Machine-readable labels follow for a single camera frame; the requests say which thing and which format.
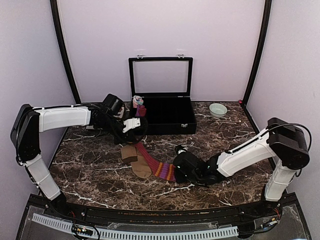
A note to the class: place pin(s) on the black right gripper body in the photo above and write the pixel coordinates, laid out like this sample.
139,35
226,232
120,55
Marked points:
190,178

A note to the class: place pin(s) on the black left corner post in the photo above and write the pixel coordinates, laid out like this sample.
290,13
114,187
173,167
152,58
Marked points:
63,50

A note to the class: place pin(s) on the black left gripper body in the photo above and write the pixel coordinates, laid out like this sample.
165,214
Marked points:
110,123

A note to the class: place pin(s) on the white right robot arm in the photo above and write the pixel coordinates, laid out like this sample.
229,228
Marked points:
280,139

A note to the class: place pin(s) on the black compartment storage box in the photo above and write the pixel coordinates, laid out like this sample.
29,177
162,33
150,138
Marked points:
164,84

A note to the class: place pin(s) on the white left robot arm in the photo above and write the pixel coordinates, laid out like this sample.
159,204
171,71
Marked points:
32,122

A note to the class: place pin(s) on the magenta striped sock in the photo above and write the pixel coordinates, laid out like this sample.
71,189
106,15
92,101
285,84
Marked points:
163,170

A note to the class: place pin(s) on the white perforated front rail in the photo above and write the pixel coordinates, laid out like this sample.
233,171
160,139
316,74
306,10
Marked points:
124,231

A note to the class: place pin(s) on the black right corner post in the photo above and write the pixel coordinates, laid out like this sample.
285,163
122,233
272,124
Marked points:
259,51

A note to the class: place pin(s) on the green bowl at right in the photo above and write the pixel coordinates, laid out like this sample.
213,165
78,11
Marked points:
218,110

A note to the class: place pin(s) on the pink white rolled sock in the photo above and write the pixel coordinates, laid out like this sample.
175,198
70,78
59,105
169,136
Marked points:
137,100

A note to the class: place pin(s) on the magenta purple rolled sock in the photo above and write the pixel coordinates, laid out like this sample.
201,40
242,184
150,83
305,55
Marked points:
140,111

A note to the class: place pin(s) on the black corner post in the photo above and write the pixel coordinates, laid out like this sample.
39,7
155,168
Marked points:
63,50
259,51

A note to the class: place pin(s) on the brown sock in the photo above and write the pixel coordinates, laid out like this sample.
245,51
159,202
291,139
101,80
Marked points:
130,155

